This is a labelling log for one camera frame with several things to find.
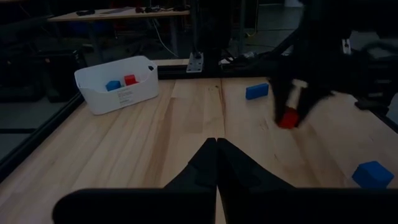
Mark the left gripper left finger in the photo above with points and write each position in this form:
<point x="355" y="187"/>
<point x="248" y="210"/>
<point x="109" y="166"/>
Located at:
<point x="199" y="174"/>

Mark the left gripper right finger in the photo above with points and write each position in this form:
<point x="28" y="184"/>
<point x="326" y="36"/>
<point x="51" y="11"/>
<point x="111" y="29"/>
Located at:
<point x="239" y="174"/>

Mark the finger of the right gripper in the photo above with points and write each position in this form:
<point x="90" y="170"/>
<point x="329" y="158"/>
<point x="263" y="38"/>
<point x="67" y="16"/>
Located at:
<point x="281" y="96"/>
<point x="306" y="105"/>

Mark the red wooden cube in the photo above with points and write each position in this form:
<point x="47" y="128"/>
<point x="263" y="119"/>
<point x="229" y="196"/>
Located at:
<point x="130" y="80"/>
<point x="289" y="119"/>

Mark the blue long wooden block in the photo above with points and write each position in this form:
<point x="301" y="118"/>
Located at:
<point x="256" y="91"/>

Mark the blue wooden cube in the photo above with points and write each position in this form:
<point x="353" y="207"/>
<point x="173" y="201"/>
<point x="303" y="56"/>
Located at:
<point x="113" y="86"/>
<point x="371" y="174"/>

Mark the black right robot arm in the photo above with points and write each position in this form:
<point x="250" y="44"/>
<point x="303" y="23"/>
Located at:
<point x="326" y="25"/>

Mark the grey metal mounting plate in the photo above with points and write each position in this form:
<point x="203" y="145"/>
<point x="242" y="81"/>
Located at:
<point x="195" y="63"/>

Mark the white plastic bin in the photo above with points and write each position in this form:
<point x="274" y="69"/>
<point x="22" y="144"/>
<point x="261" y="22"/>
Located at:
<point x="102" y="99"/>

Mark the wooden background table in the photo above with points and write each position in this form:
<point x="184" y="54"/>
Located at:
<point x="124" y="14"/>

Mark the black metal post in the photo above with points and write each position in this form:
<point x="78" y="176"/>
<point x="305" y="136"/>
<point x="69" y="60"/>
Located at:
<point x="195" y="31"/>

